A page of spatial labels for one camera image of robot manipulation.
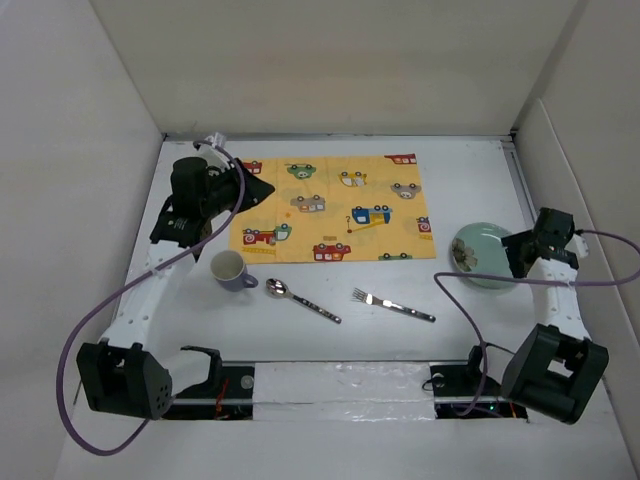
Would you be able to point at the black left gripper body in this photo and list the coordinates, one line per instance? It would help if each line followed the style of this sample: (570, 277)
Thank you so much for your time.
(224, 188)

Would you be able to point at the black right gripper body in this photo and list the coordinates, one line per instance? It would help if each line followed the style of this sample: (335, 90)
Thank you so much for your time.
(531, 239)

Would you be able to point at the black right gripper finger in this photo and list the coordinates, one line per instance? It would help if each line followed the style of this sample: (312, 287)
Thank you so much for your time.
(520, 262)
(519, 245)

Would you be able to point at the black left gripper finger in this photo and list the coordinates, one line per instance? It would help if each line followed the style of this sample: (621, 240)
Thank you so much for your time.
(255, 187)
(250, 200)

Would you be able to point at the green floral ceramic plate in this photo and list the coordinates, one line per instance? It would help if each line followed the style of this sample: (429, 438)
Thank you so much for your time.
(477, 248)

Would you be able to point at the yellow car-print cloth placemat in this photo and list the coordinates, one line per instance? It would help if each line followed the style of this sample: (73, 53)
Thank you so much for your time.
(336, 209)

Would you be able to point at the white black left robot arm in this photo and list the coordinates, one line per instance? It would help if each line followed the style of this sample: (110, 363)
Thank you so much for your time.
(120, 374)

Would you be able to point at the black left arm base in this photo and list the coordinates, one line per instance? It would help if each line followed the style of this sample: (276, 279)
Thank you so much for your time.
(229, 398)

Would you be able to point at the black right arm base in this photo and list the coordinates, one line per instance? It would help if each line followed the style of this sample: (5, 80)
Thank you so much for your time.
(453, 386)

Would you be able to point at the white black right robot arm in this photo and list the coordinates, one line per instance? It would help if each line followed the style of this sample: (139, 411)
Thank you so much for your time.
(556, 369)

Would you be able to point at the purple ceramic mug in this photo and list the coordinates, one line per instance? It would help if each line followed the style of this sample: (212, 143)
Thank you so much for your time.
(229, 269)

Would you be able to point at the silver spoon patterned handle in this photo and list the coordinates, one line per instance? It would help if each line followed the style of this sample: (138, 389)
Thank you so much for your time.
(278, 289)

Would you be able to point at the silver fork patterned handle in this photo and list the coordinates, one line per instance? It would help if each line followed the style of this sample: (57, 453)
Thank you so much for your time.
(370, 299)

